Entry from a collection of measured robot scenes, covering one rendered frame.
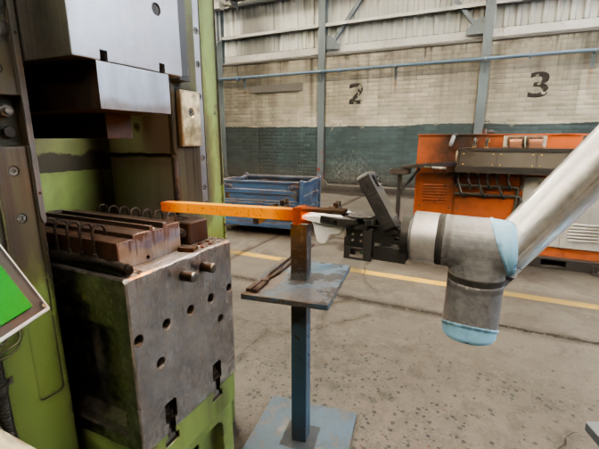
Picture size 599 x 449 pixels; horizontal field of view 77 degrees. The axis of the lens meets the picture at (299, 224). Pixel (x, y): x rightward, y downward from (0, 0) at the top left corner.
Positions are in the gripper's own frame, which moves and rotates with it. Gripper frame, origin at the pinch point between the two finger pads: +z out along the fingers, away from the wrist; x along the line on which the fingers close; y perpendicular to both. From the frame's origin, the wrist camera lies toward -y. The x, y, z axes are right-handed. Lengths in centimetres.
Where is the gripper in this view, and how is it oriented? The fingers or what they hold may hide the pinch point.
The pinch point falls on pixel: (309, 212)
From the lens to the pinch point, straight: 76.4
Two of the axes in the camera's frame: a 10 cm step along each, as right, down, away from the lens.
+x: 4.3, -2.0, 8.8
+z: -9.0, -1.1, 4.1
